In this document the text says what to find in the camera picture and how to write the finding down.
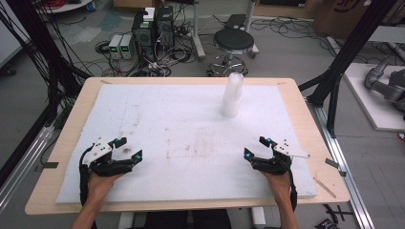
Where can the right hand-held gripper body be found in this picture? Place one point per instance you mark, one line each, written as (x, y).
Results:
(276, 164)

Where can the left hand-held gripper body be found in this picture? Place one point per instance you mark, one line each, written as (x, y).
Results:
(101, 152)

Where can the person's right hand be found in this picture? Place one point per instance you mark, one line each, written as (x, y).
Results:
(277, 186)

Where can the person's left hand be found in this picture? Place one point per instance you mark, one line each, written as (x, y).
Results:
(100, 187)

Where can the dark tape strip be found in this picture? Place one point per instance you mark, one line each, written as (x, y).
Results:
(334, 165)
(51, 165)

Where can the light wooden table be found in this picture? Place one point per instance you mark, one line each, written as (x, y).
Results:
(321, 136)

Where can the thin wooden stick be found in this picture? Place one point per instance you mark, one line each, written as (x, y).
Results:
(324, 187)

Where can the white foam mat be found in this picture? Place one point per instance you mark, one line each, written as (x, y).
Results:
(191, 159)

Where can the stack of clear plastic cups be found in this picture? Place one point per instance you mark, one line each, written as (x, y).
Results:
(231, 95)

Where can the person's dark trousers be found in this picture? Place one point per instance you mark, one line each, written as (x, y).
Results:
(187, 220)

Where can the grey bench power supply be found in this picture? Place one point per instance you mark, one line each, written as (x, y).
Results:
(126, 47)
(115, 46)

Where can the black round stool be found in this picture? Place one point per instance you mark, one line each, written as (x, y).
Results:
(233, 40)

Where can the white floor platform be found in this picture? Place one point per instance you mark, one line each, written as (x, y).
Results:
(366, 101)

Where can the black computer tower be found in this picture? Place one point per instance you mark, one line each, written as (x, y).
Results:
(143, 35)
(165, 27)

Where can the black flat device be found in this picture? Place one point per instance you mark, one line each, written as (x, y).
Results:
(235, 21)

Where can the white stand leg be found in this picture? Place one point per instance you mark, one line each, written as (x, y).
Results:
(198, 38)

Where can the blue tape roll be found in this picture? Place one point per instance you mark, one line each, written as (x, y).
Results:
(91, 6)

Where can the brown cardboard box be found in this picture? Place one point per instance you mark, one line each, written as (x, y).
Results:
(344, 17)

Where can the aluminium floor rail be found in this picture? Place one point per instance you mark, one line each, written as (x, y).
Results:
(347, 178)
(25, 162)

